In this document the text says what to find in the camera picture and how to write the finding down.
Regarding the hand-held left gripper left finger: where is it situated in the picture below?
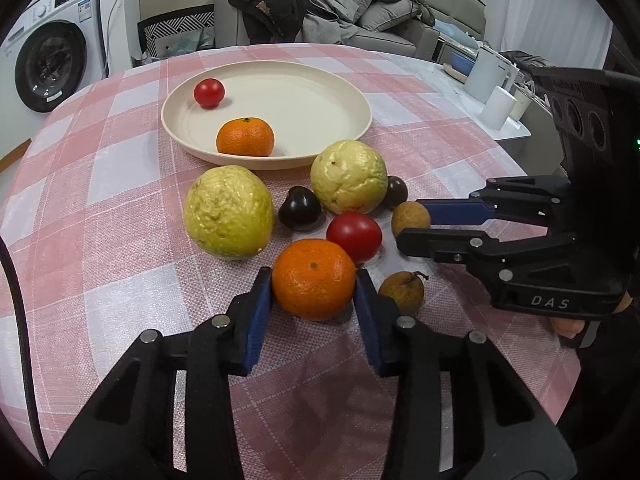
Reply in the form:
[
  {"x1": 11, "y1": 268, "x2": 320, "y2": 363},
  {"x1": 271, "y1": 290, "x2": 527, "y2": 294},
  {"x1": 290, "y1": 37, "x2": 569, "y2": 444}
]
[{"x1": 47, "y1": 266, "x2": 273, "y2": 480}]

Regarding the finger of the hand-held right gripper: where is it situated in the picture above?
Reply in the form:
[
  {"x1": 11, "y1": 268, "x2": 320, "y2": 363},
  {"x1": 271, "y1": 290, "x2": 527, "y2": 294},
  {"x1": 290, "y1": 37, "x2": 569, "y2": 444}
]
[
  {"x1": 396, "y1": 227, "x2": 581, "y2": 306},
  {"x1": 416, "y1": 175, "x2": 573, "y2": 228}
]

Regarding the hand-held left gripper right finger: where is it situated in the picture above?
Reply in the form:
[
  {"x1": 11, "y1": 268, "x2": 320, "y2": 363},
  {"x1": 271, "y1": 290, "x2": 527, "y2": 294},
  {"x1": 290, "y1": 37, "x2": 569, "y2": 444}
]
[{"x1": 354, "y1": 269, "x2": 576, "y2": 480}]

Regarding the brown longan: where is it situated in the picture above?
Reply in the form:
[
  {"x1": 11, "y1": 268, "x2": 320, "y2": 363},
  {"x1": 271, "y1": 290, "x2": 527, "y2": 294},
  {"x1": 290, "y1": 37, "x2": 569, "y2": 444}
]
[
  {"x1": 378, "y1": 271, "x2": 430, "y2": 315},
  {"x1": 391, "y1": 201, "x2": 432, "y2": 239}
]

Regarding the orange tangerine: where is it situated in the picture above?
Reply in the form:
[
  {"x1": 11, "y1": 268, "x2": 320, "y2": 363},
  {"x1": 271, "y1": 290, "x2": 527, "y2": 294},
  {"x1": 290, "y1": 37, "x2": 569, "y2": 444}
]
[
  {"x1": 271, "y1": 239, "x2": 357, "y2": 322},
  {"x1": 216, "y1": 117, "x2": 276, "y2": 157}
]

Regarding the large red tomato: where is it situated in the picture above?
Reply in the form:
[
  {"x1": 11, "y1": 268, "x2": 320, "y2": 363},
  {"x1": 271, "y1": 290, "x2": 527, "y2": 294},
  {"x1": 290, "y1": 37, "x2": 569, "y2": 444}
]
[{"x1": 326, "y1": 212, "x2": 383, "y2": 264}]

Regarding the pale yellow guava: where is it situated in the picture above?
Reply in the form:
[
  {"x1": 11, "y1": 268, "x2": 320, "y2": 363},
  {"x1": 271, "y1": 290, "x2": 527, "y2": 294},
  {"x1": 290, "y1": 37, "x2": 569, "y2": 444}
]
[{"x1": 310, "y1": 140, "x2": 389, "y2": 215}]

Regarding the large yellow-green guava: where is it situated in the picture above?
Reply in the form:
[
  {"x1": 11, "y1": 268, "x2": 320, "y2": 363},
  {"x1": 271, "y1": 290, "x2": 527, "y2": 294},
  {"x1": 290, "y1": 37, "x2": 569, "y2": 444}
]
[{"x1": 183, "y1": 165, "x2": 275, "y2": 260}]

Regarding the cream round plate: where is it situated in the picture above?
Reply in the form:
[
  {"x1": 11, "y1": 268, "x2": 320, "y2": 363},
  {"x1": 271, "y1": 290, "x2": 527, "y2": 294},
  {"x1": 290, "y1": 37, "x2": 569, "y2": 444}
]
[{"x1": 161, "y1": 60, "x2": 373, "y2": 171}]

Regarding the small red cherry tomato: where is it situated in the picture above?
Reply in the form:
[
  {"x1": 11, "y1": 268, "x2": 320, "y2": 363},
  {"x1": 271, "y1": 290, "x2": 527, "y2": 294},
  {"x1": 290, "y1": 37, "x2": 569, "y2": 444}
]
[{"x1": 194, "y1": 78, "x2": 225, "y2": 109}]

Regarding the person's right forearm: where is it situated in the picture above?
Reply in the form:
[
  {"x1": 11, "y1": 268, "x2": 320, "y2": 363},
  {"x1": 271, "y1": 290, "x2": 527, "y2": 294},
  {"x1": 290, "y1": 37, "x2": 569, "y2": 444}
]
[{"x1": 557, "y1": 310, "x2": 640, "y2": 461}]

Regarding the person's right hand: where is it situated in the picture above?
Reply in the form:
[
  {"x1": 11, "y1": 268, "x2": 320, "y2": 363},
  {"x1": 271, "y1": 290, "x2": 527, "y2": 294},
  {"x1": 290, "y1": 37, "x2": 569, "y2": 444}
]
[{"x1": 551, "y1": 292, "x2": 633, "y2": 339}]

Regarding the white cup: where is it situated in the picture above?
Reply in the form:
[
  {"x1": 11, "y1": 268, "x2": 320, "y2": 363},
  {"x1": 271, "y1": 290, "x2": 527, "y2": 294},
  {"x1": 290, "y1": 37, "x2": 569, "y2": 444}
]
[
  {"x1": 481, "y1": 86, "x2": 516, "y2": 131},
  {"x1": 510, "y1": 91, "x2": 532, "y2": 122}
]

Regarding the blue container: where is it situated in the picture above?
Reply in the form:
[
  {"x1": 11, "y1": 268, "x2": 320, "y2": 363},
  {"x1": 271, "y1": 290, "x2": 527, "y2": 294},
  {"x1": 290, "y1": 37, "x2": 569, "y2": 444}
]
[{"x1": 442, "y1": 40, "x2": 481, "y2": 78}]

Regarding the dark padded jacket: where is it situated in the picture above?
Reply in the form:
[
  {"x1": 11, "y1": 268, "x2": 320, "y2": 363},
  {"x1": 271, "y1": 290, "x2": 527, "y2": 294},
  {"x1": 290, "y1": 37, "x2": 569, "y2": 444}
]
[{"x1": 500, "y1": 51, "x2": 556, "y2": 86}]

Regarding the light blue cloth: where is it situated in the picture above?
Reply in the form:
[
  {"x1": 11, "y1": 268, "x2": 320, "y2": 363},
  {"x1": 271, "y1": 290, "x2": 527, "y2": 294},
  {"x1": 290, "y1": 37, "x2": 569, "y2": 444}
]
[{"x1": 437, "y1": 25, "x2": 481, "y2": 46}]

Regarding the grey sofa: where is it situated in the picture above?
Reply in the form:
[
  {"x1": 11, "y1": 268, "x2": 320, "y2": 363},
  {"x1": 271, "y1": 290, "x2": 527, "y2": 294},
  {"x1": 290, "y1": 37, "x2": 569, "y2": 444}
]
[{"x1": 214, "y1": 0, "x2": 488, "y2": 61}]

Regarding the pink checkered tablecloth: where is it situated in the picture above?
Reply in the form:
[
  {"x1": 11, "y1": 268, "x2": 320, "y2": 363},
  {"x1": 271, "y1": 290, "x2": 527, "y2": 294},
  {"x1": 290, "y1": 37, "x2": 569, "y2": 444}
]
[{"x1": 0, "y1": 42, "x2": 583, "y2": 480}]

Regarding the grey blanket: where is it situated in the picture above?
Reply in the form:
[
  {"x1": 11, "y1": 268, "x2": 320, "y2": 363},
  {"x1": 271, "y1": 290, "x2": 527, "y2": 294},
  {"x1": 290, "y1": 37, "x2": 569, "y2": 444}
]
[{"x1": 300, "y1": 7, "x2": 361, "y2": 45}]

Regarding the black jacket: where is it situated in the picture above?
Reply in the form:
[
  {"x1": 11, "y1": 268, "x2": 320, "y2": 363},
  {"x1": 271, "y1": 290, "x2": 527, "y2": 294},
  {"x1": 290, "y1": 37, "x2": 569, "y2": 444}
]
[{"x1": 222, "y1": 0, "x2": 308, "y2": 43}]

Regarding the black white patterned bag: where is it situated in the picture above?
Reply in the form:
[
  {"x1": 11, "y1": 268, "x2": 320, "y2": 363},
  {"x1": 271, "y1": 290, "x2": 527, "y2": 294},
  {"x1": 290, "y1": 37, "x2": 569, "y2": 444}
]
[{"x1": 137, "y1": 4, "x2": 216, "y2": 58}]

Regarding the white washing machine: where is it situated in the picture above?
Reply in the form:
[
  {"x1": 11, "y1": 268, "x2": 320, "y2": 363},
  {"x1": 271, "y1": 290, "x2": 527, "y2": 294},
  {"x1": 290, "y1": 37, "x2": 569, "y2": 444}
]
[{"x1": 0, "y1": 0, "x2": 108, "y2": 113}]

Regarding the black cable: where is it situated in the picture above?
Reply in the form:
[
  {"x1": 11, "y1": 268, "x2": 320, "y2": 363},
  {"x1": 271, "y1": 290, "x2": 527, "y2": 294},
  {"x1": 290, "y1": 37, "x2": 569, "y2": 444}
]
[{"x1": 0, "y1": 237, "x2": 51, "y2": 466}]

